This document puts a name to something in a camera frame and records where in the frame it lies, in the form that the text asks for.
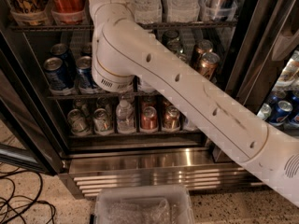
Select green can front middle shelf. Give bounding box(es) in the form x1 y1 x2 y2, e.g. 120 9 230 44
178 54 189 63

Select silver green can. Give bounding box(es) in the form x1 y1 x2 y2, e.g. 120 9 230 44
93 108 113 135
67 109 91 136

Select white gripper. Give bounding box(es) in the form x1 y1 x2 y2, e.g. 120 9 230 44
89 0 136 29

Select copper can bottom shelf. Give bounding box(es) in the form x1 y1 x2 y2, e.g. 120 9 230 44
163 105 180 132

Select gold can front middle shelf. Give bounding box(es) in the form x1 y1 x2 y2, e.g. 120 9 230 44
198 52 220 80

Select clear water bottle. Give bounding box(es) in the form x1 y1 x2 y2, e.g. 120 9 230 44
134 0 162 24
164 0 200 22

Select clear plastic bin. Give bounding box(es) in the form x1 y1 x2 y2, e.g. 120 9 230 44
93 185 195 224

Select blue can front left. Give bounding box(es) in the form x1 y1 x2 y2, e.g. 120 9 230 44
43 57 75 95

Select blue can back left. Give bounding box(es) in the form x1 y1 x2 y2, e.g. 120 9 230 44
50 43 77 79

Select silver can right fridge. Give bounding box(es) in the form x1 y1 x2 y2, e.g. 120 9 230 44
257 104 272 120

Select open fridge door left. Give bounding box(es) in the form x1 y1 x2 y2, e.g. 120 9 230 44
0 25 67 175

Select blue pepsi can right fridge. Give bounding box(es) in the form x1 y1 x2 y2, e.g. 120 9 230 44
268 100 292 125

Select orange can bottom shelf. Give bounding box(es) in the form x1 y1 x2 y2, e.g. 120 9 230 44
140 106 158 133

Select small water bottle bottom shelf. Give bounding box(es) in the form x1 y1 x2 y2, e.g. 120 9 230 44
116 100 136 134

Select top wire shelf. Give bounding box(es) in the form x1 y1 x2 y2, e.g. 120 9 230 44
8 21 237 33

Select stainless fridge base grille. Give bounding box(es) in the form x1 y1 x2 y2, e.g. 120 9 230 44
59 148 262 199

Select silver green can bottom left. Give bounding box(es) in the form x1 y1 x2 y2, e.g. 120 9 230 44
67 109 91 136

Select gold can back middle shelf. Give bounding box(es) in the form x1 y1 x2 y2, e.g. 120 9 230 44
191 39 213 69

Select middle wire shelf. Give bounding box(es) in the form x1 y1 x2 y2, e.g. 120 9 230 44
47 91 161 100

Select black cables on floor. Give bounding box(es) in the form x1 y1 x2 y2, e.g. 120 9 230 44
0 161 58 224

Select yellow orange can top shelf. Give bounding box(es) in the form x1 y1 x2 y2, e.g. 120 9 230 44
9 0 50 26

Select blue energy drink can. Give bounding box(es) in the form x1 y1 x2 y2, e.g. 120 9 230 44
199 0 234 21

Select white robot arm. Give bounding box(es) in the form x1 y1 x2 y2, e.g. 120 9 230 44
89 0 299 206

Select green can shelf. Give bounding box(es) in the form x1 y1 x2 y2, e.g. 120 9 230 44
162 30 179 46
166 40 184 54
178 54 189 63

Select clear water bottle left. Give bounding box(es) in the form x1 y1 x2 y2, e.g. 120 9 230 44
134 0 162 24

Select gold can shelf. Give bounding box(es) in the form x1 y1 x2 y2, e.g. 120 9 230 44
191 39 213 69
198 52 220 80

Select clear water bottle right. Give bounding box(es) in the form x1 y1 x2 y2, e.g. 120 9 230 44
164 0 200 22

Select green can back middle shelf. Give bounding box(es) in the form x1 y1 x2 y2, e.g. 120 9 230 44
162 30 179 46

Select wire shelf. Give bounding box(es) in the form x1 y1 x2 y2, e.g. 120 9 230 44
47 91 161 100
8 21 237 33

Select right glass fridge door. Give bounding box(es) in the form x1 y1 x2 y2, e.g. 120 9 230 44
212 0 299 163

